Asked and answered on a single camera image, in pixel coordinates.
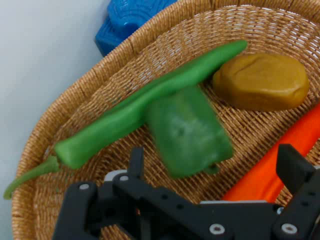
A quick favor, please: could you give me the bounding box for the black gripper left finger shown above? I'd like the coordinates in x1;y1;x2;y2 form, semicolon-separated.
52;146;234;240

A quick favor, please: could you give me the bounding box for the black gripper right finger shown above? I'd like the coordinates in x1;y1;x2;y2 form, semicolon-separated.
272;143;320;240

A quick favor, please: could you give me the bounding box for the orange-red pepper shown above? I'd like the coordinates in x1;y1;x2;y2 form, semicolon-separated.
221;103;320;203

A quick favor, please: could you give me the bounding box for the woven wicker basket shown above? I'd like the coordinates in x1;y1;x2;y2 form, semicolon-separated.
11;0;320;240

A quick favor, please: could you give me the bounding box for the green bell pepper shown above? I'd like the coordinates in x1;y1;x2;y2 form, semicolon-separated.
145;85;234;180

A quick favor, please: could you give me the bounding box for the long green chili pepper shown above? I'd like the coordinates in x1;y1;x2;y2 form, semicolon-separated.
3;39;248;200

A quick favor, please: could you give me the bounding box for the brown potato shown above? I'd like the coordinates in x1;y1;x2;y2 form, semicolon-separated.
212;53;310;112

